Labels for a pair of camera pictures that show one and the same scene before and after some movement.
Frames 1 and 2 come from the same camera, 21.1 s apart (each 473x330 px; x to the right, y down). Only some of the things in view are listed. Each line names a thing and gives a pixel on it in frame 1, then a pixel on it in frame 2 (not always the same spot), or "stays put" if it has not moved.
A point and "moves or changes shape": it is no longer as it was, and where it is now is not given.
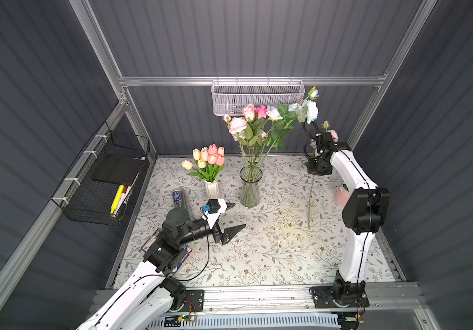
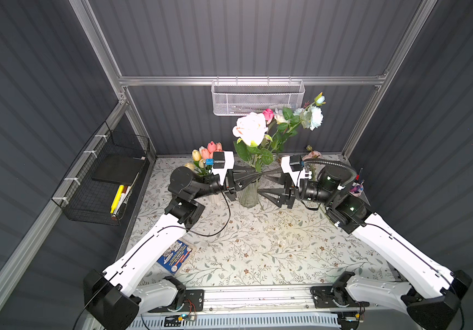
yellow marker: x=120 y=190 stays put
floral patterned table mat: x=293 y=221 stays put
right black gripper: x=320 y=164 → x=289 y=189
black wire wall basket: x=102 y=181 stays put
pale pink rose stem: x=249 y=111 moves or changes shape
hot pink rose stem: x=260 y=113 → x=269 y=115
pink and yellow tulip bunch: x=208 y=161 stays put
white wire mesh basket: x=229 y=97 stays put
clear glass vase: x=250 y=176 stays put
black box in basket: x=119 y=168 stays put
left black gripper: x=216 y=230 → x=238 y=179
